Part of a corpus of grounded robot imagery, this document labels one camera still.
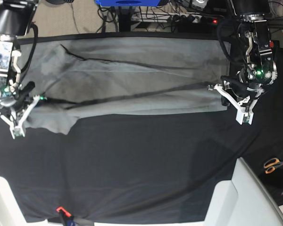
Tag grey T-shirt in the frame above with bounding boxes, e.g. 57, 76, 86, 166
25, 37, 230, 134

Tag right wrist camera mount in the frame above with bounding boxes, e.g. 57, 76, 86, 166
0, 95, 47, 139

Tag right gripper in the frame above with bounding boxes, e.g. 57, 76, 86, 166
0, 81, 35, 104

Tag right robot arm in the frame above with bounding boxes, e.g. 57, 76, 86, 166
0, 0, 39, 122

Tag blue plastic box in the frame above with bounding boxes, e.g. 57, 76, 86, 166
95, 0, 160, 7

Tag orange handled scissors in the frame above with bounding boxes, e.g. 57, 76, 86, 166
263, 158, 283, 174

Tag white power strip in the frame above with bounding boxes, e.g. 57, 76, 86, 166
131, 11, 221, 25

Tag black table cloth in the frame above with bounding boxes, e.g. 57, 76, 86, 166
0, 33, 283, 224

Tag white table frame left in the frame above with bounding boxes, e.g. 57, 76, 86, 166
0, 177, 48, 226

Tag red blue clamp bottom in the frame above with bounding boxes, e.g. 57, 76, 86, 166
56, 206, 76, 226

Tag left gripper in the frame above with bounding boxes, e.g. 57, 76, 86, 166
221, 75, 266, 106

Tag red black clamp right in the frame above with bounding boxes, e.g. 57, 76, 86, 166
270, 40, 280, 63

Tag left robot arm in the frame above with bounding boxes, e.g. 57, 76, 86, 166
216, 0, 277, 110

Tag black stand post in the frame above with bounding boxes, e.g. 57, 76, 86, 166
116, 6, 135, 32

